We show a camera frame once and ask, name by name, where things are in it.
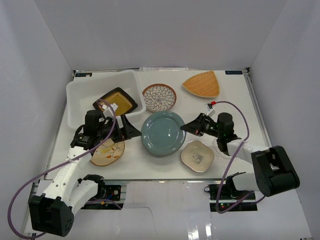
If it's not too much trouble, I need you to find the woven bamboo fan-shaped tray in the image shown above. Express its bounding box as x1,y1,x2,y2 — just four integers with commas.
182,70,220,98

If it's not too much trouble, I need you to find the black square amber plate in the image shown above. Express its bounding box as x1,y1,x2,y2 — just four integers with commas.
99,87,138,116

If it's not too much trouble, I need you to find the right base electronics board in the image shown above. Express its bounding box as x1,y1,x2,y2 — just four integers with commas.
203,184,258,213

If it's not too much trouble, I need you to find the teal round ceramic plate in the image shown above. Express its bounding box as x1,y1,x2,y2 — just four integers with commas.
141,111,187,157

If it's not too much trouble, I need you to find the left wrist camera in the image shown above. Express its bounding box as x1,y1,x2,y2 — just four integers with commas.
101,103,118,118

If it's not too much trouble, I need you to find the base electronics board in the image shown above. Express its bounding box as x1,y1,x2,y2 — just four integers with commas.
81,185,124,210
203,184,258,213

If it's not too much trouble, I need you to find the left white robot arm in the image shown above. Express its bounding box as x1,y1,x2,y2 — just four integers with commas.
28,110,141,237

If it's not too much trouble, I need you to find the left base electronics board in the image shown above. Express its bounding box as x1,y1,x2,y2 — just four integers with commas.
81,185,124,210

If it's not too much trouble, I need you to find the clear glass plate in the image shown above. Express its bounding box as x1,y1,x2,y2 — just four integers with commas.
211,138,232,160

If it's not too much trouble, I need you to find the cream bird-painted round plate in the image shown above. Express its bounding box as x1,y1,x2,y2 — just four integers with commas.
90,139,125,167

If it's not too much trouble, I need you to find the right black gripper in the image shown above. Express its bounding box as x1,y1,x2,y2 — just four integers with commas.
180,113,223,139

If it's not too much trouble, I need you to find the white plastic bin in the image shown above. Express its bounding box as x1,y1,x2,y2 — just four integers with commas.
65,69,147,130

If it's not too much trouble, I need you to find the cream square panda plate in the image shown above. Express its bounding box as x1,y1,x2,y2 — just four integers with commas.
180,140,215,173

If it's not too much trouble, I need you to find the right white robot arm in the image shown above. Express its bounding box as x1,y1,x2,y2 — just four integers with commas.
181,112,300,200

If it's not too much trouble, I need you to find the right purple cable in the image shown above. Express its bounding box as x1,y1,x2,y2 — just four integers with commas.
203,100,266,215

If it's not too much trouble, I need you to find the floral patterned round plate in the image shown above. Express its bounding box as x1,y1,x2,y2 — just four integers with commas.
142,83,177,113

